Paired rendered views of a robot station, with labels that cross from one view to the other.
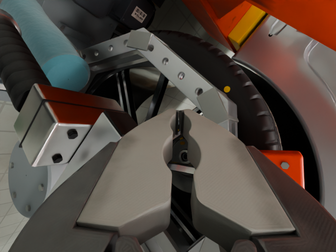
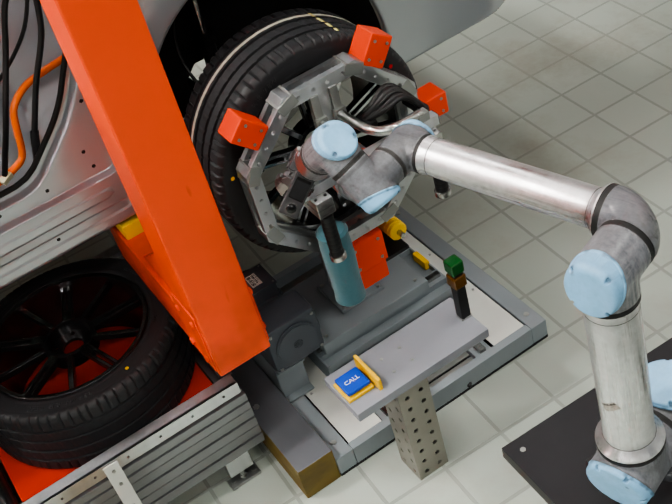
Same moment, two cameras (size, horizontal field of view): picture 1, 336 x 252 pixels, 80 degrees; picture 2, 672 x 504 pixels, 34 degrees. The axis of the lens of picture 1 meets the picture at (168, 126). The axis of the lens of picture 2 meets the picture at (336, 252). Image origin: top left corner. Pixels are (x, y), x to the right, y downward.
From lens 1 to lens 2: 2.50 m
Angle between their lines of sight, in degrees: 17
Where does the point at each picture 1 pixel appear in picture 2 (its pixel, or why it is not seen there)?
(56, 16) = (343, 318)
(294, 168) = (236, 138)
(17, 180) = not seen: hidden behind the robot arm
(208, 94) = (253, 184)
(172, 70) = (264, 206)
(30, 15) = (338, 281)
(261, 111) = (221, 157)
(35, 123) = (324, 208)
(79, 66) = (319, 233)
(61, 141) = (319, 199)
